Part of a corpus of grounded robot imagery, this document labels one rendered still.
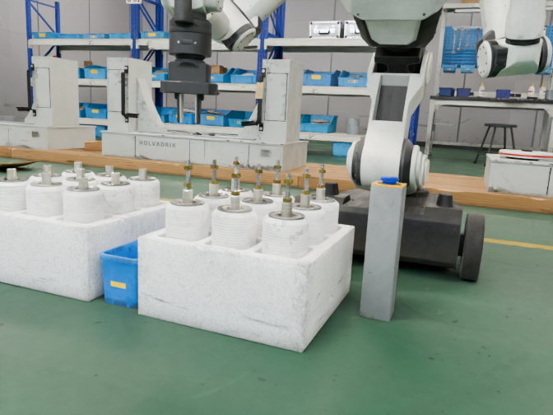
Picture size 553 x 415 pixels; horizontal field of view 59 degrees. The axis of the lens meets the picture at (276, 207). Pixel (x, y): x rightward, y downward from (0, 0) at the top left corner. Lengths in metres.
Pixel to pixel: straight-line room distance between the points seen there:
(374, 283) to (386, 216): 0.16
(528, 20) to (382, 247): 0.54
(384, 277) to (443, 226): 0.39
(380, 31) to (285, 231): 0.67
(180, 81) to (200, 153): 2.41
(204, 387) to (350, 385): 0.25
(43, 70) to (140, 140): 1.05
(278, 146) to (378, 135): 1.87
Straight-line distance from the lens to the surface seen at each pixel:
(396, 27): 1.39
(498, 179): 3.05
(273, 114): 3.29
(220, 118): 6.36
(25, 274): 1.37
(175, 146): 3.56
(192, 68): 1.07
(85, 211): 1.25
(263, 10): 1.36
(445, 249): 1.50
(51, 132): 4.31
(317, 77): 5.92
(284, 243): 0.97
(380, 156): 1.36
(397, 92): 1.52
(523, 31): 1.14
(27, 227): 1.33
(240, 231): 1.02
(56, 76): 4.37
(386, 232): 1.12
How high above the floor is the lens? 0.46
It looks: 11 degrees down
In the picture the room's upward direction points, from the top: 3 degrees clockwise
